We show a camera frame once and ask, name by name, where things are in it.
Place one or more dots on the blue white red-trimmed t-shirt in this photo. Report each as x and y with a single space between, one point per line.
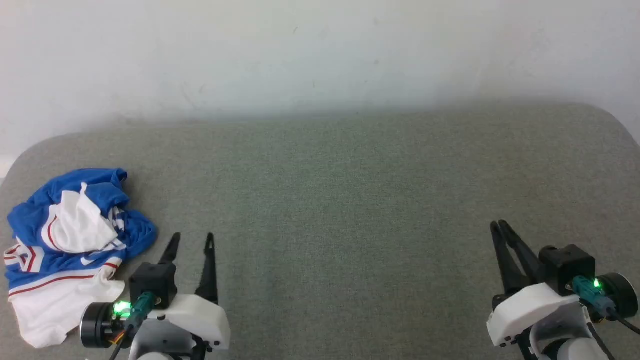
75 227

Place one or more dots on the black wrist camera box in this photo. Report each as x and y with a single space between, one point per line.
565 265
152 282

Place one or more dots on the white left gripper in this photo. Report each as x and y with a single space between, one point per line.
200 317

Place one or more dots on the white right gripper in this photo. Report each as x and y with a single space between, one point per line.
530 310

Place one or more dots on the grey-green fabric sofa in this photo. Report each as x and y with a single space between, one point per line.
350 200

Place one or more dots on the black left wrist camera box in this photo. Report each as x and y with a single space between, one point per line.
152 282

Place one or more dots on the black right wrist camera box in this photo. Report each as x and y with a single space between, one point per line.
565 265

